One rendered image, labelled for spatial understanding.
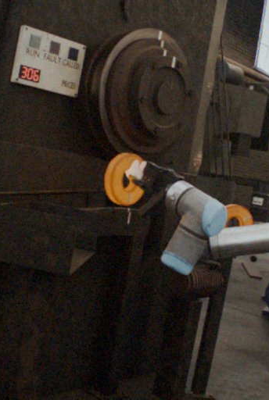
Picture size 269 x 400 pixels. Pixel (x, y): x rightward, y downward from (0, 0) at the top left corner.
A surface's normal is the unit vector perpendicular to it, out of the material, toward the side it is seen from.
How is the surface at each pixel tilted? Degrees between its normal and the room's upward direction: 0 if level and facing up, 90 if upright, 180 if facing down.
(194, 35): 90
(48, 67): 90
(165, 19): 90
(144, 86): 90
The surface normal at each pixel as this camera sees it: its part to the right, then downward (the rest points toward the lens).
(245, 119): 0.63, 0.18
